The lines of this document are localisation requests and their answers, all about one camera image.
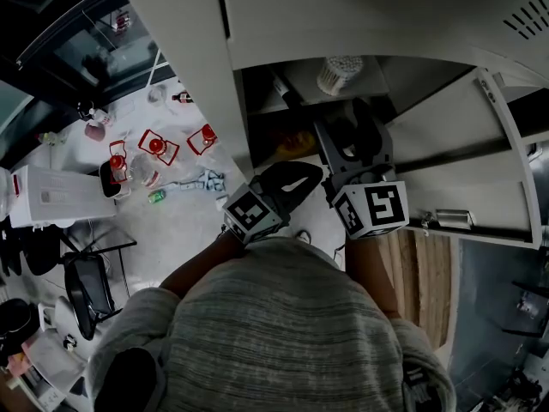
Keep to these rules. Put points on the blue cloth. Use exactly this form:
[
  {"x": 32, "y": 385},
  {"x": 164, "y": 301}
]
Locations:
[{"x": 210, "y": 180}]

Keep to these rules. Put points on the dark bottle red label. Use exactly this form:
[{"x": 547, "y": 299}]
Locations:
[{"x": 182, "y": 98}]

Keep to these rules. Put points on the clear glass bowl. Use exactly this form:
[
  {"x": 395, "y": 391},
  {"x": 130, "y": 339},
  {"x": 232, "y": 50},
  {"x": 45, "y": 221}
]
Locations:
[{"x": 156, "y": 95}]

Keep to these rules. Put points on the clear water jug red cap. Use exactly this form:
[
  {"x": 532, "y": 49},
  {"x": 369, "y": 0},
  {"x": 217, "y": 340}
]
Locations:
[
  {"x": 205, "y": 137},
  {"x": 156, "y": 146},
  {"x": 118, "y": 163}
]

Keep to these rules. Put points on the grey striped sweater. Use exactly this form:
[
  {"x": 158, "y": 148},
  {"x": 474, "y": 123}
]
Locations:
[{"x": 279, "y": 337}]

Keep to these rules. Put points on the black object with white tip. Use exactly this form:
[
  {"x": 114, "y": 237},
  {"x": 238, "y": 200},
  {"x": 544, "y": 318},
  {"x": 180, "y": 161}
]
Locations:
[{"x": 283, "y": 90}]

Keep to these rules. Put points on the black chair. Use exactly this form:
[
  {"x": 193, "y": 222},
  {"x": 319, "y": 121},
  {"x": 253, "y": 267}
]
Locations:
[{"x": 88, "y": 290}]

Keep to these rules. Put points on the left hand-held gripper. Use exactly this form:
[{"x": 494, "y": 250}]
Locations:
[{"x": 257, "y": 210}]

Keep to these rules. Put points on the clear water jug without cap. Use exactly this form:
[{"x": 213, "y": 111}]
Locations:
[{"x": 146, "y": 174}]

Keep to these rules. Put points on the person's shoe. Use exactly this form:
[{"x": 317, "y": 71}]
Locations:
[{"x": 303, "y": 235}]

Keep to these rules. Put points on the black framed glass door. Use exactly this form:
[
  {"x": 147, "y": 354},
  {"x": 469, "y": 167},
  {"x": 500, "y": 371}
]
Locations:
[{"x": 86, "y": 50}]

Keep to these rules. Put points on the wooden board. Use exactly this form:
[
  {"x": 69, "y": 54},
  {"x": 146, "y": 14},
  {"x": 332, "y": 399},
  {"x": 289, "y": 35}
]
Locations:
[{"x": 424, "y": 281}]

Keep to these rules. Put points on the clear cotton swab container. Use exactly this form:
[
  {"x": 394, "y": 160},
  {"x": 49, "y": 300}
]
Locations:
[{"x": 339, "y": 73}]

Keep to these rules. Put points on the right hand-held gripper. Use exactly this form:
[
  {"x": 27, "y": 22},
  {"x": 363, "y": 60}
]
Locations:
[{"x": 371, "y": 206}]

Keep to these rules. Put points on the person's left forearm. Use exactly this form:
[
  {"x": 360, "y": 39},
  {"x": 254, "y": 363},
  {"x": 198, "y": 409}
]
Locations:
[{"x": 201, "y": 264}]

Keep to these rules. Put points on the dark red bowl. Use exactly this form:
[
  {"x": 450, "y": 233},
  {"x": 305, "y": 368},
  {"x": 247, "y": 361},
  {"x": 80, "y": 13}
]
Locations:
[{"x": 95, "y": 131}]

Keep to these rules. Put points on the yellow item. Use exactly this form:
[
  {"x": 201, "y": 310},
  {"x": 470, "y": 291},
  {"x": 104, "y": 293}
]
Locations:
[{"x": 296, "y": 141}]

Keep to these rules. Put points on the white water dispenser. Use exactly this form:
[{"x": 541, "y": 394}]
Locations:
[{"x": 60, "y": 195}]

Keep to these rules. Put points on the white bottle red label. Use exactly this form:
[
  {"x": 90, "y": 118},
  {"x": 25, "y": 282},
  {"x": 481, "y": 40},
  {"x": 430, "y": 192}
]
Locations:
[{"x": 100, "y": 116}]

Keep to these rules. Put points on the green can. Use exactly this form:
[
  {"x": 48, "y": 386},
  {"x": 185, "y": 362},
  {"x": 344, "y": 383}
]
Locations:
[{"x": 157, "y": 195}]

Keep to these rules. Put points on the black bin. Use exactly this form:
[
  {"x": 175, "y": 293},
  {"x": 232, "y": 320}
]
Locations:
[{"x": 107, "y": 185}]

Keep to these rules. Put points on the black round bag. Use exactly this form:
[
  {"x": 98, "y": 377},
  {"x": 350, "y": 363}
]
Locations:
[{"x": 15, "y": 320}]

